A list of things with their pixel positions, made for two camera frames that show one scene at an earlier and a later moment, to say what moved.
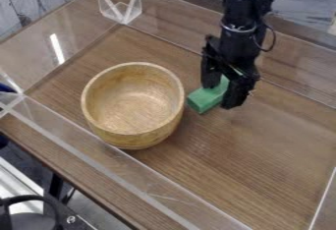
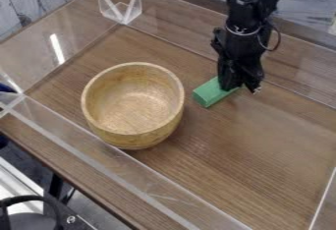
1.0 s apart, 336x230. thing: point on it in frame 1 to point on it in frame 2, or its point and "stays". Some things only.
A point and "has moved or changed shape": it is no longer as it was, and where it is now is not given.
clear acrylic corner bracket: [120, 12] stays
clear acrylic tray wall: [127, 190] stays
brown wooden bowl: [132, 101] stays
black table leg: [56, 186] stays
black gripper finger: [211, 70] to [231, 74]
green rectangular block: [208, 97] has moved or changed shape
